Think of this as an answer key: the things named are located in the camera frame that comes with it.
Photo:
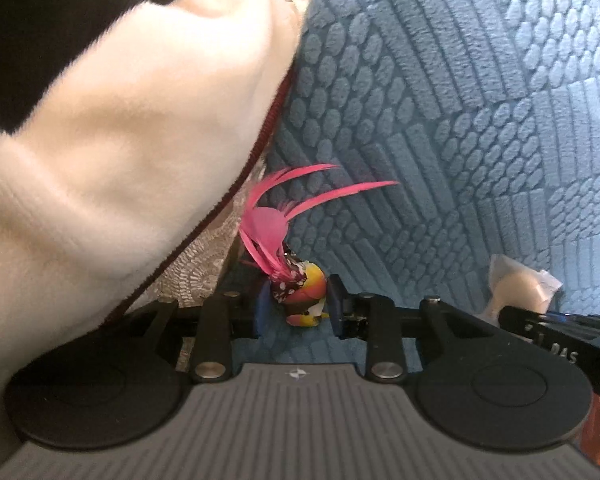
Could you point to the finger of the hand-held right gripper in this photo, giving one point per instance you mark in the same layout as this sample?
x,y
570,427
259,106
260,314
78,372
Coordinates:
x,y
530,317

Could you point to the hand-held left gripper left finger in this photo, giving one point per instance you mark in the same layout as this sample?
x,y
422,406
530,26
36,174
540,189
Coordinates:
x,y
261,312

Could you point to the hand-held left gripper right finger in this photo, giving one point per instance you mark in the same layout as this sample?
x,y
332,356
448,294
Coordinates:
x,y
335,305

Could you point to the clear bag with beige puff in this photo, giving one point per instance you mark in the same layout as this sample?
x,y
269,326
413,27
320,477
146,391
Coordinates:
x,y
517,290

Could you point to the pink feather toy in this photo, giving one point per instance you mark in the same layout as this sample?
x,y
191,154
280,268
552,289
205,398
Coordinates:
x,y
267,230

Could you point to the floral cloth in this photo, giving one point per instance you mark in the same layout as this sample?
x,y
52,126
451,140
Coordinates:
x,y
199,260

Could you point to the printed fleece blanket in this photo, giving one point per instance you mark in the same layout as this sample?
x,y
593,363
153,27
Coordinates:
x,y
104,135

